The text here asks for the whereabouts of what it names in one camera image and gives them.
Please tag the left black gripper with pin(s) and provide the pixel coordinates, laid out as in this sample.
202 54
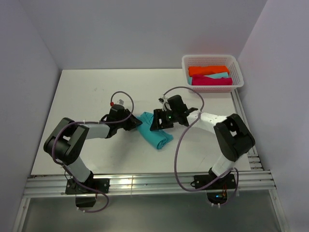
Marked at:
133 122

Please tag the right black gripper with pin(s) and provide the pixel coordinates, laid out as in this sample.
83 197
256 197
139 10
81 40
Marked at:
159 113

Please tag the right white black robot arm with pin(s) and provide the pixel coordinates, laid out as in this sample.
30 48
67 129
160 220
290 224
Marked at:
233 137

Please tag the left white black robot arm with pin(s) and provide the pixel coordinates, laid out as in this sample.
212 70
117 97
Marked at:
66 141

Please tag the pink rolled t shirt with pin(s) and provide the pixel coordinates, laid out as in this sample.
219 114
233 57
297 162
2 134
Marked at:
200 80

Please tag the white plastic basket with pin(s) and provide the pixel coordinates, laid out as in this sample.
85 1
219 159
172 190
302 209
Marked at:
214 60

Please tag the orange rolled t shirt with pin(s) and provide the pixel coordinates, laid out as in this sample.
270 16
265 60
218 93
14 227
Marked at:
207 70

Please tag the light teal rolled t shirt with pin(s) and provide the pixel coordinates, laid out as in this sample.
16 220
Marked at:
219 75

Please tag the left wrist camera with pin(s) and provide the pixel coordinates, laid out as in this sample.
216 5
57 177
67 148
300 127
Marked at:
117 102

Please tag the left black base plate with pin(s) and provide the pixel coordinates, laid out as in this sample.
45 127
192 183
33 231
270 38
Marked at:
101 185

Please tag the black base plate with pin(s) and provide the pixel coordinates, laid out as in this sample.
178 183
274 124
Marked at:
227 182
101 185

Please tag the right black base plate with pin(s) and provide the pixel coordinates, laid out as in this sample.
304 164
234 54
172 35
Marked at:
227 182

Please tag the aluminium rail frame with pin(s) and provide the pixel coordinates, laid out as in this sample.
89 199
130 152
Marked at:
52 185

